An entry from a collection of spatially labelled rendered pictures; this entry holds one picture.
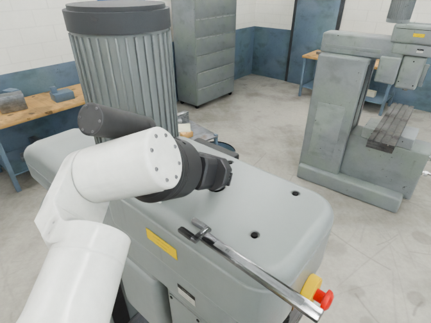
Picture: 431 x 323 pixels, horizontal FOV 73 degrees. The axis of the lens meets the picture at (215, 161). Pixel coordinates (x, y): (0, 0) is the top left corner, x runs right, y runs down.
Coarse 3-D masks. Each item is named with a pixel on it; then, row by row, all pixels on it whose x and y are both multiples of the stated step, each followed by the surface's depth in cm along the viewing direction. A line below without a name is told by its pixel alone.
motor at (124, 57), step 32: (128, 0) 64; (96, 32) 50; (128, 32) 51; (160, 32) 56; (96, 64) 54; (128, 64) 54; (160, 64) 58; (96, 96) 58; (128, 96) 57; (160, 96) 61
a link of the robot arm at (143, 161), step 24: (96, 120) 30; (120, 120) 32; (144, 120) 36; (120, 144) 29; (144, 144) 27; (168, 144) 31; (72, 168) 31; (96, 168) 29; (120, 168) 28; (144, 168) 27; (168, 168) 30; (96, 192) 30; (120, 192) 30; (144, 192) 30; (168, 192) 36
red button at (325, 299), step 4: (316, 292) 53; (320, 292) 53; (324, 292) 53; (328, 292) 52; (332, 292) 52; (316, 296) 53; (320, 296) 52; (324, 296) 52; (328, 296) 51; (332, 296) 52; (316, 300) 53; (320, 300) 52; (324, 300) 51; (328, 300) 51; (332, 300) 52; (324, 304) 51; (328, 304) 51; (324, 308) 51; (328, 308) 52
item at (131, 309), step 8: (120, 288) 105; (120, 296) 106; (120, 304) 108; (128, 304) 113; (112, 312) 106; (120, 312) 110; (128, 312) 114; (136, 312) 118; (112, 320) 109; (120, 320) 111; (128, 320) 116
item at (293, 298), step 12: (180, 228) 49; (204, 228) 49; (192, 240) 47; (204, 240) 47; (216, 240) 47; (216, 252) 45; (228, 252) 45; (240, 264) 43; (252, 264) 43; (252, 276) 41; (264, 276) 41; (276, 288) 39; (288, 288) 39; (288, 300) 38; (300, 300) 38; (312, 312) 37
